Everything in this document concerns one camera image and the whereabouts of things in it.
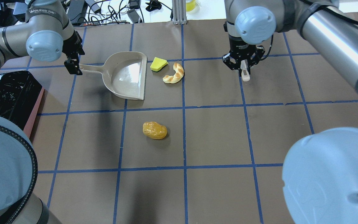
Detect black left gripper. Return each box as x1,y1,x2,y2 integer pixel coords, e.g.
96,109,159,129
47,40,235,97
62,30,85,75

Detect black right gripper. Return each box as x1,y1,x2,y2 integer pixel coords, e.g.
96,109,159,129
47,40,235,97
222,35,265,77

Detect white hand brush black bristles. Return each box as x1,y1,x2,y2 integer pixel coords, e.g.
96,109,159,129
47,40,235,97
240,60,250,82

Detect beige plastic dustpan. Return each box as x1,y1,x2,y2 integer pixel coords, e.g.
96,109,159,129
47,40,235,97
79,51,148,100

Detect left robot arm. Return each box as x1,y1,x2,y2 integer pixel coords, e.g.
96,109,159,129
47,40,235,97
0,0,85,224

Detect bin with black bag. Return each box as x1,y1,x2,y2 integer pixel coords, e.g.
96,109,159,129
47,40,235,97
0,70,44,137

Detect black power brick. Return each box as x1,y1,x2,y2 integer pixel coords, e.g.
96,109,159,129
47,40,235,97
67,0,87,25

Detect braided bread piece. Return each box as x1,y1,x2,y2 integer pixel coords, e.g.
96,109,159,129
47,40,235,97
163,63,185,84

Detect yellow tape roll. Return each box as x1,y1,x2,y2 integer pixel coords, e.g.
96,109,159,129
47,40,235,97
185,0,199,13

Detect black power adapter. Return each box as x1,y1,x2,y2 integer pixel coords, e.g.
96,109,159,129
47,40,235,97
127,9,143,24

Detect yellow green sponge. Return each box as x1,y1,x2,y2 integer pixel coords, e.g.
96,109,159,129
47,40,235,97
150,57,169,72

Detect yellow potato toy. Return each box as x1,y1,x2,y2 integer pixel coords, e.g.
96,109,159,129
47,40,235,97
142,121,168,139

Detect aluminium frame post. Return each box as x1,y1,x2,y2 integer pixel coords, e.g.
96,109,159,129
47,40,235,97
172,0,187,25

